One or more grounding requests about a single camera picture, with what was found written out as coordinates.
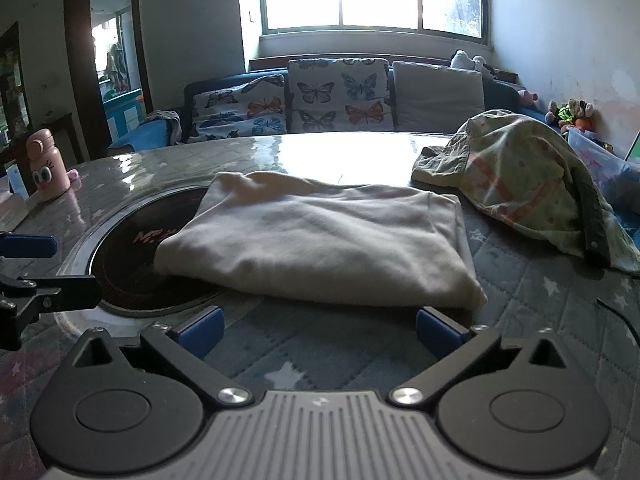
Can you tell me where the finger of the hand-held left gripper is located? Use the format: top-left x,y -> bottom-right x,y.
0,232 -> 57,261
0,274 -> 103,352

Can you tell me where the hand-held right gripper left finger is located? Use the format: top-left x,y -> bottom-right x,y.
65,306 -> 253,408

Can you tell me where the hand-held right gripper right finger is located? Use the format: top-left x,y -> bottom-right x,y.
387,305 -> 576,408

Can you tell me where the cream long-sleeve shirt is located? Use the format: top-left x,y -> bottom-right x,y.
154,171 -> 488,311

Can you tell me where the white tissue box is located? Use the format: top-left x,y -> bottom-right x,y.
0,162 -> 30,233

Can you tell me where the round inset induction cooktop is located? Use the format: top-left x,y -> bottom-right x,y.
54,180 -> 261,333

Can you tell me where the pink cartoon water bottle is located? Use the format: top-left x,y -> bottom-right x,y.
26,128 -> 72,196

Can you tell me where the dark glass-front cabinet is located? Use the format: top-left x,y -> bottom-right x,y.
0,22 -> 33,151

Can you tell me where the blue chair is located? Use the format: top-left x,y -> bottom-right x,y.
106,110 -> 183,156

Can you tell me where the teal cabinet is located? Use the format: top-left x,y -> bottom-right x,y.
102,87 -> 143,136

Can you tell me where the green patterned garment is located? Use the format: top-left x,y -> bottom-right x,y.
411,109 -> 640,276

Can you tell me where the grey cloth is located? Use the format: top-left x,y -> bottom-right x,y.
145,109 -> 182,141

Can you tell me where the wide butterfly print cushion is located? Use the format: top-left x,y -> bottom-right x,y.
192,74 -> 288,141

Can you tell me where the plain grey cushion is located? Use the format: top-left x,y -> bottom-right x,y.
391,61 -> 486,133

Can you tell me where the clear blue plastic bin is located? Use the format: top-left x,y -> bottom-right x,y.
566,126 -> 640,211

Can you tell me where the dark blue sofa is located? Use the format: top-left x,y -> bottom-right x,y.
181,55 -> 546,143

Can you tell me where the pile of small plush toys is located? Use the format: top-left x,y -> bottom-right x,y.
545,97 -> 596,133

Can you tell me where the square butterfly print cushion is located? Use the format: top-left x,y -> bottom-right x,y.
286,57 -> 393,133

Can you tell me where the white plush toy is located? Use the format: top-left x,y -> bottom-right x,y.
450,50 -> 493,78

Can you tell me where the thin black cable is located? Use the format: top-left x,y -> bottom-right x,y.
596,297 -> 640,348

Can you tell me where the dark wooden door frame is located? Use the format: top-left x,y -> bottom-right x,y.
64,0 -> 153,153

